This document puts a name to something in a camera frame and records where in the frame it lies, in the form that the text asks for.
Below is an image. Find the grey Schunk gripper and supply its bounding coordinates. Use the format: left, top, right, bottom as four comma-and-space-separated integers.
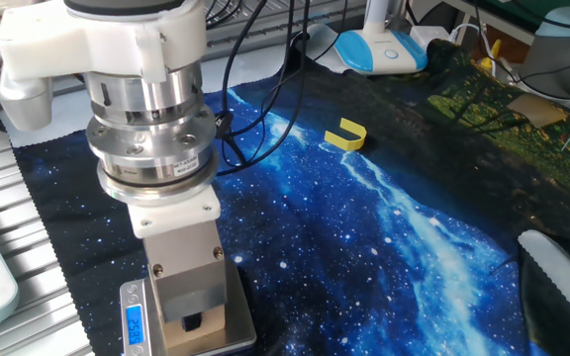
143, 220, 229, 332

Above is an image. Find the silver digital pocket scale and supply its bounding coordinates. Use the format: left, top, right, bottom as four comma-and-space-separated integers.
119, 257, 258, 356

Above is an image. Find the galaxy print cloth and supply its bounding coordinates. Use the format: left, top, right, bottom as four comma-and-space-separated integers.
0, 37, 570, 356

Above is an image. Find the yellow U-shaped plastic clip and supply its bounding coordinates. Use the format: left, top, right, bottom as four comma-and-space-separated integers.
323, 117, 368, 152

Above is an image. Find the white and blue desk lamp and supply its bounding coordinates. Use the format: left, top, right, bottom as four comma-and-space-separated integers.
309, 0, 429, 76

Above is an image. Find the white power adapter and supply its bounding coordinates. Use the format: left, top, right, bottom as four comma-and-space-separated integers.
411, 24, 452, 48

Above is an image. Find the yellow plug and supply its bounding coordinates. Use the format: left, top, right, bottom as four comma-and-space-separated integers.
480, 39, 503, 70

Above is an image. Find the tan wooden piece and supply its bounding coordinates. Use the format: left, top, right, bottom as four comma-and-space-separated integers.
506, 92, 568, 130

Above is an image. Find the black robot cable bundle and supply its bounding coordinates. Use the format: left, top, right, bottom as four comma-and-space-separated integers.
205, 0, 350, 178

